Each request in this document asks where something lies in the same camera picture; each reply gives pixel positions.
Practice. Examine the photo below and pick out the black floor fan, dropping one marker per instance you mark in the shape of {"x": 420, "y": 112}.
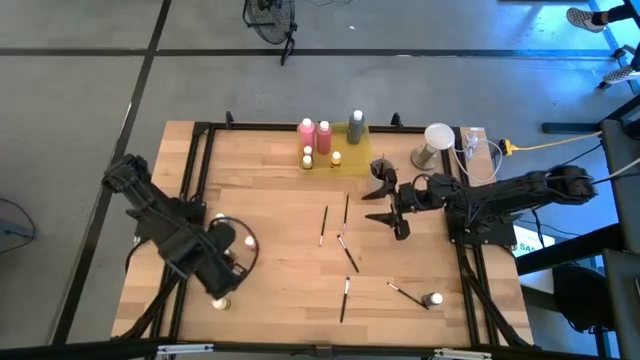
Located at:
{"x": 272, "y": 20}

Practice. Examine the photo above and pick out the white dome table lamp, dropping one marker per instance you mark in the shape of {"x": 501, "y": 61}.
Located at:
{"x": 440, "y": 136}

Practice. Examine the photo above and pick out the small yellow paint bottle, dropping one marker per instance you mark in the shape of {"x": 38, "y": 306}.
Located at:
{"x": 336, "y": 159}

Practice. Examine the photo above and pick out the beige plastic cup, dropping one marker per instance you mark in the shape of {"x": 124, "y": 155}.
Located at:
{"x": 373, "y": 170}

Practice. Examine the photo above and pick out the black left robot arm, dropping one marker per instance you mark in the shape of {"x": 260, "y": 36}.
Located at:
{"x": 165, "y": 225}

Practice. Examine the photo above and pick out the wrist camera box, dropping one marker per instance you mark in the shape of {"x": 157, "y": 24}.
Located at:
{"x": 425, "y": 197}
{"x": 222, "y": 236}

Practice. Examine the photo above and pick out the black table frame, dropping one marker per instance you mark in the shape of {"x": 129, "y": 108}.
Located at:
{"x": 250, "y": 127}

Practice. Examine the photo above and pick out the large red paint bottle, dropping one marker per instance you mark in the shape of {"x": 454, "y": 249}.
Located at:
{"x": 324, "y": 137}

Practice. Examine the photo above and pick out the yellow translucent plastic bin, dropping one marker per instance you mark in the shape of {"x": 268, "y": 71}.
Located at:
{"x": 352, "y": 162}

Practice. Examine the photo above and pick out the grey floor object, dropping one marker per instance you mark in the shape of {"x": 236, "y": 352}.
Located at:
{"x": 12, "y": 231}

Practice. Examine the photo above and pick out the small brown paint bottle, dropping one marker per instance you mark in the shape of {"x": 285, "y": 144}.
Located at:
{"x": 432, "y": 299}

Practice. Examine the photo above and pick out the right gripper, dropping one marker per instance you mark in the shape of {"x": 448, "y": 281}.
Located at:
{"x": 401, "y": 231}

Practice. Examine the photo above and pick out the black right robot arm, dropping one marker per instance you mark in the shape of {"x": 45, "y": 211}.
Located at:
{"x": 500, "y": 192}

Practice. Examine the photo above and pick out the large grey paint bottle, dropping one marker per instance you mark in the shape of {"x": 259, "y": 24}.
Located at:
{"x": 356, "y": 127}

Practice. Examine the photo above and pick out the black metal beam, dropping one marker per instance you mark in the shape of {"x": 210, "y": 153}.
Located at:
{"x": 565, "y": 250}
{"x": 570, "y": 127}

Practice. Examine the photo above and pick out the silver frame bracket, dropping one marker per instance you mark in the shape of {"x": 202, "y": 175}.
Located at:
{"x": 185, "y": 349}
{"x": 462, "y": 354}

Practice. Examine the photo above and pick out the small ochre paint bottle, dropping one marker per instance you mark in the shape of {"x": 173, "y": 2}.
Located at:
{"x": 307, "y": 161}

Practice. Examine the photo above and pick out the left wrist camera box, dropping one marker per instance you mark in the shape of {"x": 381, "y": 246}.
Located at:
{"x": 222, "y": 236}

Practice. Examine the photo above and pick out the grey side desk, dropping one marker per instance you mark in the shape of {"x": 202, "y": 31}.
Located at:
{"x": 625, "y": 200}

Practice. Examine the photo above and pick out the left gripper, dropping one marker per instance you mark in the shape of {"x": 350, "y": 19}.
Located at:
{"x": 222, "y": 280}

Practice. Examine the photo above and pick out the angled bristle paintbrush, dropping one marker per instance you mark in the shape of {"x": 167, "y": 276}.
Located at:
{"x": 348, "y": 254}

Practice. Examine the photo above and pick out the small tan paint bottle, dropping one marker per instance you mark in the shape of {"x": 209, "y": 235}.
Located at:
{"x": 220, "y": 303}

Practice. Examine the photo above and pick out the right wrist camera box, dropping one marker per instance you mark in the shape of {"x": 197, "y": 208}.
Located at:
{"x": 425, "y": 197}

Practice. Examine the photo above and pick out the black office chair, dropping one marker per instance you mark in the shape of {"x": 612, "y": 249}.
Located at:
{"x": 580, "y": 295}

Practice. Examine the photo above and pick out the small red paint bottle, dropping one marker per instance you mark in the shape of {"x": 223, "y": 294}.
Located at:
{"x": 307, "y": 150}

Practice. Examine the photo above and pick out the green white sign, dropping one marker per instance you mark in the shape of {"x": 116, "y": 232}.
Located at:
{"x": 530, "y": 247}

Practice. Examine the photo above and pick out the person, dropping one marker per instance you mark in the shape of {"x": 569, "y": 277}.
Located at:
{"x": 582, "y": 19}

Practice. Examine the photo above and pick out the thin dark paintbrush silver ferrule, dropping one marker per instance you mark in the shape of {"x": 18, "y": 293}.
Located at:
{"x": 407, "y": 296}

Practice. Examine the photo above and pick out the large pink paint bottle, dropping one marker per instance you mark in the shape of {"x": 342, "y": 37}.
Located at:
{"x": 306, "y": 132}

